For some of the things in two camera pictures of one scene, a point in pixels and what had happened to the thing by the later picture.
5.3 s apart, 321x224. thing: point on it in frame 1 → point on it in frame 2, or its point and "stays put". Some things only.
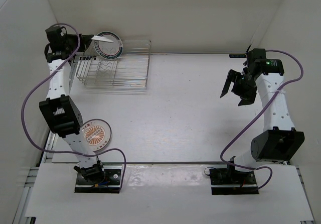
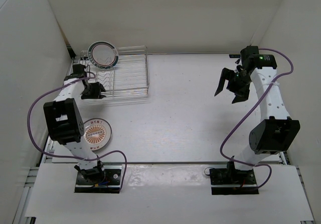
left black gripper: (85, 41) → (98, 87)
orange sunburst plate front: (96, 134) stays put
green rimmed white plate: (106, 49) → (103, 54)
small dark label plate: (237, 56) stays put
